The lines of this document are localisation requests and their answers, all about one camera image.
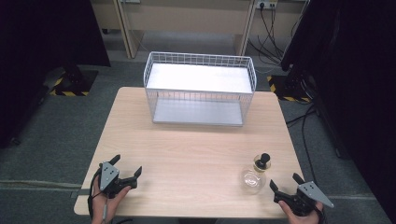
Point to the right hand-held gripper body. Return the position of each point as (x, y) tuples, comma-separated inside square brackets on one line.
[(311, 191)]

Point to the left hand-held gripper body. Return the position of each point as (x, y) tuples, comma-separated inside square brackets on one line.
[(109, 177)]

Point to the clear glass bottle black stopper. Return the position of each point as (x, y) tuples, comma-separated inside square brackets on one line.
[(252, 180)]

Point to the person's left hand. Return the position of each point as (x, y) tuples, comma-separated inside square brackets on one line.
[(104, 207)]

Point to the person's right hand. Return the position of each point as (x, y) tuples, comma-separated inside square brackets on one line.
[(300, 219)]

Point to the black stand base hazard tape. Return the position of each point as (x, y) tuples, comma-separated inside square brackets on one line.
[(74, 81), (291, 88)]

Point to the black curtain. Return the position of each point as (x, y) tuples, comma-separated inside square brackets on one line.
[(46, 46), (358, 77)]

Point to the beige desk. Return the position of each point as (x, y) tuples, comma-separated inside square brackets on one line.
[(107, 14), (186, 14)]

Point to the white power strip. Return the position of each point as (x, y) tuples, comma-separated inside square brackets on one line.
[(266, 4)]

